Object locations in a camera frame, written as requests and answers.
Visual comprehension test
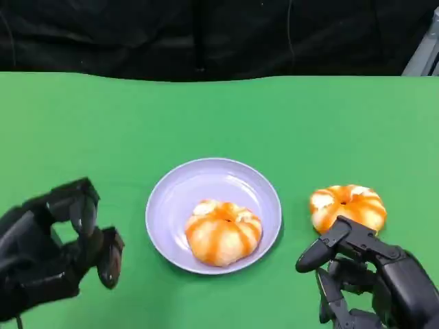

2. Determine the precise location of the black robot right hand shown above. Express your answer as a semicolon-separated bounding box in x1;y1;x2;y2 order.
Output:
295;215;439;329

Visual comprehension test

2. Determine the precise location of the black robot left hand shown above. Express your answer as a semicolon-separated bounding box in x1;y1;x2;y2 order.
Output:
0;177;126;321

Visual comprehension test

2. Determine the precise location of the orange white toy bread roll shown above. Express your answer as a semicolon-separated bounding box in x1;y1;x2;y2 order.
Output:
309;184;388;236
185;198;263;267

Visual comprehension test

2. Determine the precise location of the lilac plate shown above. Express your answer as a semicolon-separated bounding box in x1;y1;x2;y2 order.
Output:
145;157;283;275

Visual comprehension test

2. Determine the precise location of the green table cloth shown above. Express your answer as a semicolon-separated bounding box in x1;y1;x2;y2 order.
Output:
0;71;439;329

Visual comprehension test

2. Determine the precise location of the black table skirt cloth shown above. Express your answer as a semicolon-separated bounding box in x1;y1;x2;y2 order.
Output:
0;0;439;82

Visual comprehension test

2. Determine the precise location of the grey aluminium frame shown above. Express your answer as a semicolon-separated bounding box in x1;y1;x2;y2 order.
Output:
401;6;439;77

